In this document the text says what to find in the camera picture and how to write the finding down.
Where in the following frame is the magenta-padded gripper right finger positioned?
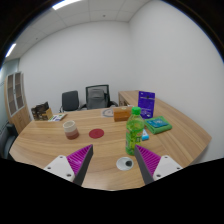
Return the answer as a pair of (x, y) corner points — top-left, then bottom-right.
(134, 144), (184, 186)

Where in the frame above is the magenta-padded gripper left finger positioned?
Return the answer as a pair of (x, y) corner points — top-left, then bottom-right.
(43, 143), (95, 187)

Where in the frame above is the green drink bottle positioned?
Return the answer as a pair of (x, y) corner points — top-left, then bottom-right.
(125, 106), (146, 157)

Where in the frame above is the small blue-white box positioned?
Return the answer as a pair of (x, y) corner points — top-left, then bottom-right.
(141, 128), (150, 141)

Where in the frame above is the green folded cloth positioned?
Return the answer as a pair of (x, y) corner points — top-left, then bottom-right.
(143, 115), (173, 136)

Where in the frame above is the white and brown cup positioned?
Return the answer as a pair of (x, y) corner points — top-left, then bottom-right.
(62, 120), (80, 140)

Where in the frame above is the white round desk grommet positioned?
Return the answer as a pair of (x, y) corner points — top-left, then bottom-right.
(115, 156), (135, 172)

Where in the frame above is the light blue flat packet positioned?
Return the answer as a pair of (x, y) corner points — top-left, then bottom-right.
(146, 118), (169, 129)

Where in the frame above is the printed leaflet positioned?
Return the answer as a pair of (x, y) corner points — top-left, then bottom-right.
(48, 113), (68, 123)

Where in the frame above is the flat round red coaster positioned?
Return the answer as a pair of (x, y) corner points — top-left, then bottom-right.
(88, 128), (105, 140)

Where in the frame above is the dark brown box stack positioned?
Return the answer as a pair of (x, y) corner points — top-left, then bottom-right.
(30, 101), (54, 122)

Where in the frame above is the dark sofa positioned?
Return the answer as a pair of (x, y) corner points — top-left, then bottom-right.
(0, 123), (19, 160)

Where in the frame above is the purple standing pouch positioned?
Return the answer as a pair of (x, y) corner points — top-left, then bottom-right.
(137, 90), (156, 120)

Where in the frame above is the black office chair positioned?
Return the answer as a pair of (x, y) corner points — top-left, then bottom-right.
(59, 90), (81, 114)

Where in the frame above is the wooden shelf unit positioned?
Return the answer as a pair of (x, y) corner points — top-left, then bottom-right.
(3, 71), (33, 134)

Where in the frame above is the orange-brown cardboard box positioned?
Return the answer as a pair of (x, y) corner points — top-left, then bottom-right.
(113, 106), (134, 123)

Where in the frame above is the grey mesh-backed office chair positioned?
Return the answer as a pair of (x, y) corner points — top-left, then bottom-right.
(78, 84), (119, 111)

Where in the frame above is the long ceiling light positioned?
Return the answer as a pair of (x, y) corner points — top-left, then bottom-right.
(4, 43), (18, 59)
(52, 0), (83, 11)

